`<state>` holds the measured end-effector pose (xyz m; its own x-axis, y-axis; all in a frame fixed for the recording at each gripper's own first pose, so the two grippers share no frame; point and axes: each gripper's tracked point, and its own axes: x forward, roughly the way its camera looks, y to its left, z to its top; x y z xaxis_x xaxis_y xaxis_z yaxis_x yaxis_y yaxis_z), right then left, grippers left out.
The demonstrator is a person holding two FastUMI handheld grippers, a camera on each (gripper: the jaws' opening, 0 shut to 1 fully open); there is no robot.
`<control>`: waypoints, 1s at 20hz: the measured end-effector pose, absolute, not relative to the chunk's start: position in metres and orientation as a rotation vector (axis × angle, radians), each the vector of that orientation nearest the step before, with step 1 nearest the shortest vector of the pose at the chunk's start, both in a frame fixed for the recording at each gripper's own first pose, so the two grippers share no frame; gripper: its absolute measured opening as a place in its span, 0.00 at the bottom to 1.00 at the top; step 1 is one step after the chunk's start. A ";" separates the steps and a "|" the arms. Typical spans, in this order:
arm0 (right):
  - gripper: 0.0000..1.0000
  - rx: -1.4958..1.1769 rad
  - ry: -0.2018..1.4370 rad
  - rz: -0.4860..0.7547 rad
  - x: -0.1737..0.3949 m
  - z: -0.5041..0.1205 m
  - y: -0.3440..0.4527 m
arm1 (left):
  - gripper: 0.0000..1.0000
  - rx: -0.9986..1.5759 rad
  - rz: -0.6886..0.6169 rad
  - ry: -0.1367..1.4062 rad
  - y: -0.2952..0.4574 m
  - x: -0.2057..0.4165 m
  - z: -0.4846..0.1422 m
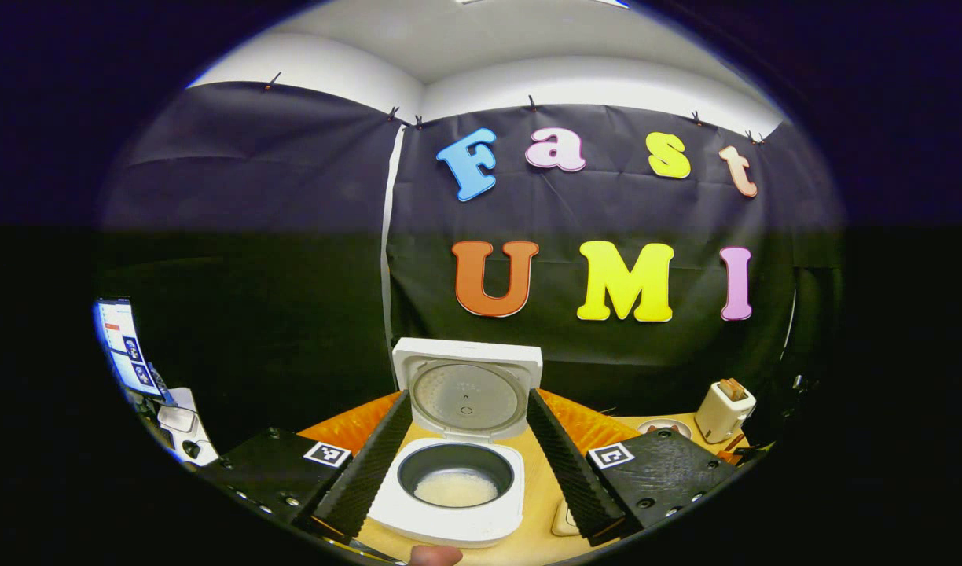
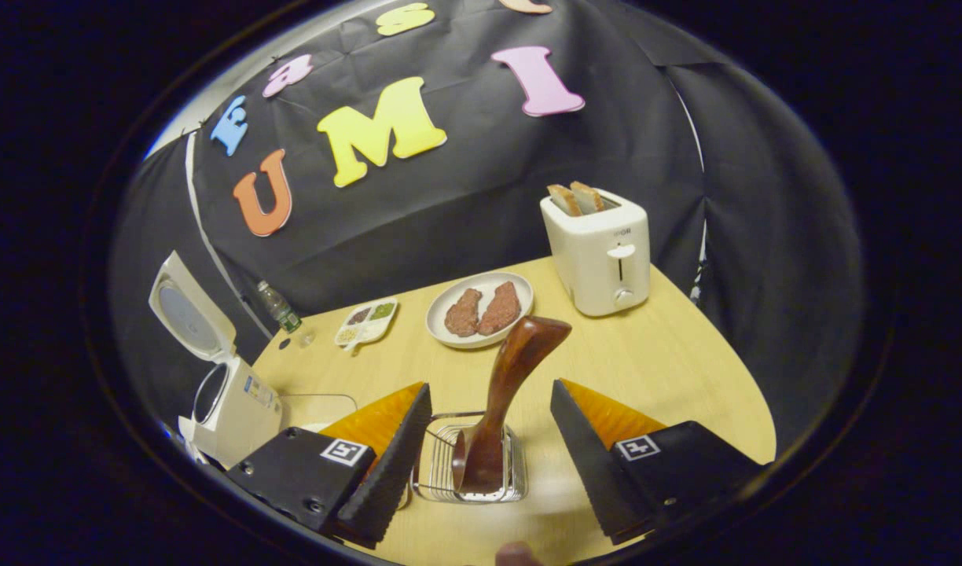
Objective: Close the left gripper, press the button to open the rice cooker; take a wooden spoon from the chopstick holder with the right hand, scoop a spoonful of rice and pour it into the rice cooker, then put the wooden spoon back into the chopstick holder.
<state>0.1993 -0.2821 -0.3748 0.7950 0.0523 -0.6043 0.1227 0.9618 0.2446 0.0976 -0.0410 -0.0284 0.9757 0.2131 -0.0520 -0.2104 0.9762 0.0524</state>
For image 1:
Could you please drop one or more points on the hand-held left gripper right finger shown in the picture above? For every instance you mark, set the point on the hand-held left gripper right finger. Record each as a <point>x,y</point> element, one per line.
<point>563,464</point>

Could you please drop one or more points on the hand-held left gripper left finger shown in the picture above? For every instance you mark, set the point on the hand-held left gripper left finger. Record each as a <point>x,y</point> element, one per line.
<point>375,464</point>

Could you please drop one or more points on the white rice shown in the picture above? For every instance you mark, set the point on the white rice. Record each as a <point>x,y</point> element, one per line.
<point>456,489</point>

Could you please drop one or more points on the white rice cooker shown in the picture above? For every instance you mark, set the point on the white rice cooker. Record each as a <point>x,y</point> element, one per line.
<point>465,369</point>

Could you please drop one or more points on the brown wooden spoon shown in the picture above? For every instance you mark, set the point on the brown wooden spoon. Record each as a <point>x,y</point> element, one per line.
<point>734,444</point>

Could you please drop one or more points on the clear plastic container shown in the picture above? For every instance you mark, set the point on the clear plastic container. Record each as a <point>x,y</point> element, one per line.
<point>563,520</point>

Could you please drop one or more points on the white round plate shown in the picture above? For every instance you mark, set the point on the white round plate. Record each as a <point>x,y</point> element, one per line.
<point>663,426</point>

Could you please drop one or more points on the white toaster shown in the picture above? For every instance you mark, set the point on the white toaster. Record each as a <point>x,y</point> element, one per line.
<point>721,417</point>

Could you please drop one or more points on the toast bread slice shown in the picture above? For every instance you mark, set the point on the toast bread slice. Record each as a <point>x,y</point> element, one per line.
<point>727,389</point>
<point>739,387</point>

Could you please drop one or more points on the black computer mouse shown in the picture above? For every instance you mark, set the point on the black computer mouse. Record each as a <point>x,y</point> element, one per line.
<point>192,449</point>

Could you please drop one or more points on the white desktop device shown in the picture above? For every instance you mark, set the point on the white desktop device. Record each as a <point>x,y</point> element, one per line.
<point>181,417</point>

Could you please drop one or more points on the black backdrop cloth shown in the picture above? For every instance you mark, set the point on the black backdrop cloth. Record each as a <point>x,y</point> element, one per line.
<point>253,236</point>

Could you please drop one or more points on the computer monitor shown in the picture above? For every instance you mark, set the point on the computer monitor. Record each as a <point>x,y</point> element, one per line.
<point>127,346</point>

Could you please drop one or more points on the row of black cloth clips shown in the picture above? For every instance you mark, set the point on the row of black cloth clips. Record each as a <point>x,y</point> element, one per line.
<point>532,102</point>

